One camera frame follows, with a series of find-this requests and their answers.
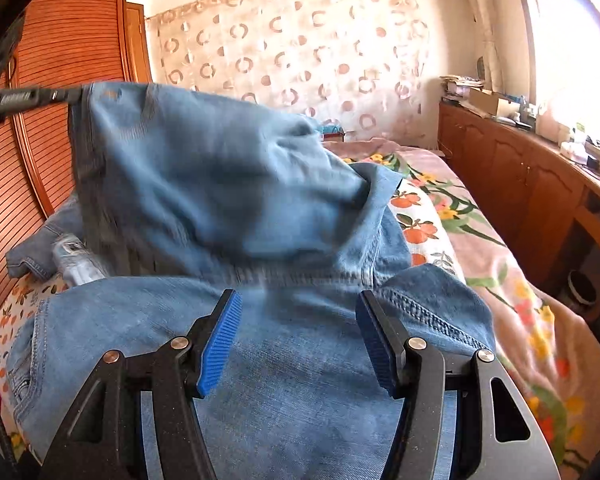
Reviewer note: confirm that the box with blue item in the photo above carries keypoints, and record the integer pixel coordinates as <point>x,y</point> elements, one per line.
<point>330,132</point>

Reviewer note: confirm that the orange-print white bed sheet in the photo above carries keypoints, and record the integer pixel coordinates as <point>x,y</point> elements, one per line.
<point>420,230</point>

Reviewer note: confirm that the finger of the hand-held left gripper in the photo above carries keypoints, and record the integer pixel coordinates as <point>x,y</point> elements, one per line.
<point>25,96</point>

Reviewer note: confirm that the circle-patterned sheer curtain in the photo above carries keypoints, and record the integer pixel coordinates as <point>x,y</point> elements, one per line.
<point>290,45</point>

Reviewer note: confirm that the pink floral blanket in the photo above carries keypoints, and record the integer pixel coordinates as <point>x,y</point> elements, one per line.
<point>505,280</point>

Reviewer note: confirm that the open cardboard box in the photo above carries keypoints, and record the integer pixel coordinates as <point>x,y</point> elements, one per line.
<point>490,102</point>

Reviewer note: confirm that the dark round pot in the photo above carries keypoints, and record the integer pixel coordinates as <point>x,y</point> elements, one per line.
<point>582,287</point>

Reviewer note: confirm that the stack of papers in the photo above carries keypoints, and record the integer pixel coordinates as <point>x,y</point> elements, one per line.
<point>460,86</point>

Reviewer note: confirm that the window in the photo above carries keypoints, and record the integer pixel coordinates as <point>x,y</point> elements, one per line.
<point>580,60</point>

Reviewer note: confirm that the dark oval ornament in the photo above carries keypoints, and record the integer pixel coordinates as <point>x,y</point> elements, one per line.
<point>481,66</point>

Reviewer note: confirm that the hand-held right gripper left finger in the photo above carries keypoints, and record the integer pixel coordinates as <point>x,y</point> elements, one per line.
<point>220,350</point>

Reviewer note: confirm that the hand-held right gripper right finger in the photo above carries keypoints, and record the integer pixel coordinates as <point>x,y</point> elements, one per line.
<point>375,350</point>

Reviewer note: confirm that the long wooden cabinet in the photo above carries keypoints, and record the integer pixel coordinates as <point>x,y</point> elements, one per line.
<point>505,170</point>

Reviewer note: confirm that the beige window curtain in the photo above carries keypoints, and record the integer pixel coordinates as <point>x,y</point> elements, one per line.
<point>480,25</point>

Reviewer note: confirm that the darker blue denim pants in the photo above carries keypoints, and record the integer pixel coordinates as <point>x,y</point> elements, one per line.
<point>35,250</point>

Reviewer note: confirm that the white plastic jug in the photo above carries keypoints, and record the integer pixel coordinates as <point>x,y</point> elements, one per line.
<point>550,120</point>

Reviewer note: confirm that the light blue denim pants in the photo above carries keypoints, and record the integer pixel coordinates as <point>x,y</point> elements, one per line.
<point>230,185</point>

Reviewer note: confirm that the wooden headboard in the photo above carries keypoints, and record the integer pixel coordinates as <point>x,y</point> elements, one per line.
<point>70,35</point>

